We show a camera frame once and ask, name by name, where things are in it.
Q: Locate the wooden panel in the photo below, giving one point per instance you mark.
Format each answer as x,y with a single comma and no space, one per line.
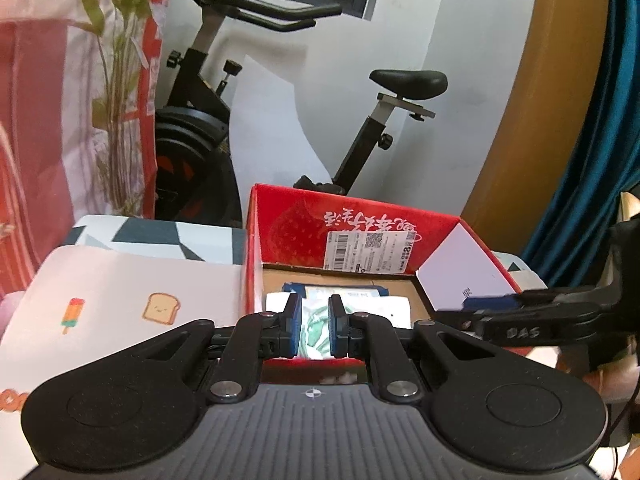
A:
540,110

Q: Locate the black exercise bike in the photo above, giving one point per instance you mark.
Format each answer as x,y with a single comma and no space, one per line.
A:
200,130

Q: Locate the teal curtain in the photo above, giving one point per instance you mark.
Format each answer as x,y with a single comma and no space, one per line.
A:
600,160

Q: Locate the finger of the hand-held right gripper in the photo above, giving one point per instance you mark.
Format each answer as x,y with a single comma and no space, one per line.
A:
492,302
530,327

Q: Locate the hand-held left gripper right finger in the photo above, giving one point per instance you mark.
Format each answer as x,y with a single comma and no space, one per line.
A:
336,327

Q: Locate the red cardboard box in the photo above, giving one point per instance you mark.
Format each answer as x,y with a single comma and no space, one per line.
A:
300,220

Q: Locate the white green printed packet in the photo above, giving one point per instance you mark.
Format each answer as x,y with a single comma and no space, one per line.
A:
314,330

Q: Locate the red white printed backdrop cloth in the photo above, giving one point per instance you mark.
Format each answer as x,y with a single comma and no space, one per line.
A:
40,110

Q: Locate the blue packet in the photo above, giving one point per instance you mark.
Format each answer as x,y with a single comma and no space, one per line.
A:
295,287

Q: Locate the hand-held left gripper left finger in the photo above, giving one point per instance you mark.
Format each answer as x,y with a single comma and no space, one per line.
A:
297,325

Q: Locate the white printed blanket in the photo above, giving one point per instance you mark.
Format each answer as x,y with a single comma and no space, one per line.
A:
125,285

